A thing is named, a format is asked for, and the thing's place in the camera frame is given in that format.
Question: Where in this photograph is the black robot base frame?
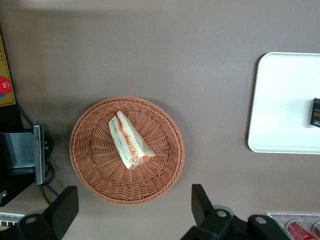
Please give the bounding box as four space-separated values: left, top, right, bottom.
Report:
0 104 35 208

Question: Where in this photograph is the black box with gold print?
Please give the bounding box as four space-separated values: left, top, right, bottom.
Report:
310 97 320 129

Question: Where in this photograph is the yellow emergency stop box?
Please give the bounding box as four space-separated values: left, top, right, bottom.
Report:
0 32 16 108

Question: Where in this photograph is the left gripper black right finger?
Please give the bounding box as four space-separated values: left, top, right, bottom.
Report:
179 184 291 240

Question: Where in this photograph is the plastic-wrapped triangle sandwich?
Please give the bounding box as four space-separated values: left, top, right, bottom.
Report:
108 110 156 171

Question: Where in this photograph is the clear acrylic can holder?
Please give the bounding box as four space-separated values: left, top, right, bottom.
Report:
266 212 320 240

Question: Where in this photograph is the round brown wicker basket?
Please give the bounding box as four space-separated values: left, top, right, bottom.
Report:
69 96 186 206

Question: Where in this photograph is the white ribbed panel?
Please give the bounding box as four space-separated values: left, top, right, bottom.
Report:
0 211 26 228

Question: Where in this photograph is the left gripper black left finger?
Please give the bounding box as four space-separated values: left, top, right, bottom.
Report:
16 185 80 240

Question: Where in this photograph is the black cable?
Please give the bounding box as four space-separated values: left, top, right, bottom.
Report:
17 104 60 206

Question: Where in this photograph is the grey metal mounting bracket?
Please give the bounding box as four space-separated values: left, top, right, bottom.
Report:
0 121 46 186

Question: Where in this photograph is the white plastic tray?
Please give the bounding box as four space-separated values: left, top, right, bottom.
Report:
247 51 320 154

